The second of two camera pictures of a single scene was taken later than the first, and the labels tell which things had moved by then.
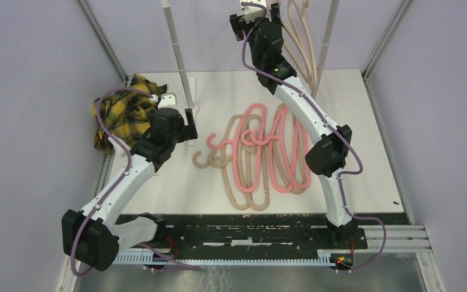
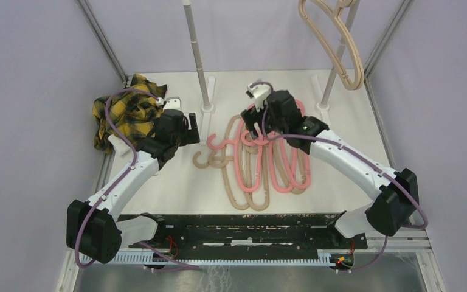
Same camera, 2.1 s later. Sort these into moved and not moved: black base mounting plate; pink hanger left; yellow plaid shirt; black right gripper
Moved: black right gripper
Not moved: yellow plaid shirt; black base mounting plate; pink hanger left
